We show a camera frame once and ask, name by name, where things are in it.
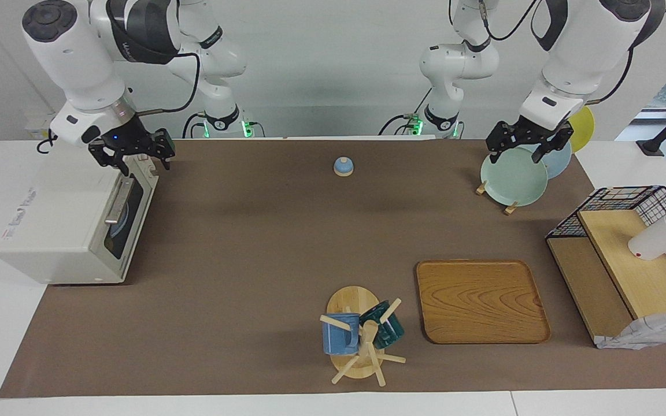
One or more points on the dark green ceramic mug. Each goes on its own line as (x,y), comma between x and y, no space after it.
(391,332)

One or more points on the wooden serving tray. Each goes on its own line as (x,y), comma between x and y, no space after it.
(483,303)

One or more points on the brown table mat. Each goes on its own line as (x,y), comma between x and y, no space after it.
(252,260)

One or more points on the cream toaster oven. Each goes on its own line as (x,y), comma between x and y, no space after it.
(61,214)

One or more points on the yellow plate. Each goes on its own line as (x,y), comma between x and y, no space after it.
(581,124)

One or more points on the small blue lid wooden knob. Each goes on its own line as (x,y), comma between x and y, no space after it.
(343,167)

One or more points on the blue ceramic mug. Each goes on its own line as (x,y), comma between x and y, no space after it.
(339,341)

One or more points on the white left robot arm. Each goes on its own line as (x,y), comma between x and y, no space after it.
(581,52)

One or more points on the pale green plate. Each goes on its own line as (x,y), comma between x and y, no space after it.
(512,179)

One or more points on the white patterned cloth strip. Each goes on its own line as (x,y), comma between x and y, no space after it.
(645,330)

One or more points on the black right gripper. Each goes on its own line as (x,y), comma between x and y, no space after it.
(125,138)

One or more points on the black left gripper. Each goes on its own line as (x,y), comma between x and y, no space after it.
(535,128)

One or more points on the light blue racked plate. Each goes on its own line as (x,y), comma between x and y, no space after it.
(558,164)

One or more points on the wooden plate rack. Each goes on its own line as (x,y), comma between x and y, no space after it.
(510,209)

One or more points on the white plastic cup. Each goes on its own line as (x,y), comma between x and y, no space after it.
(657,240)

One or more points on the wooden mug tree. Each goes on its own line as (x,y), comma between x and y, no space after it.
(353,300)

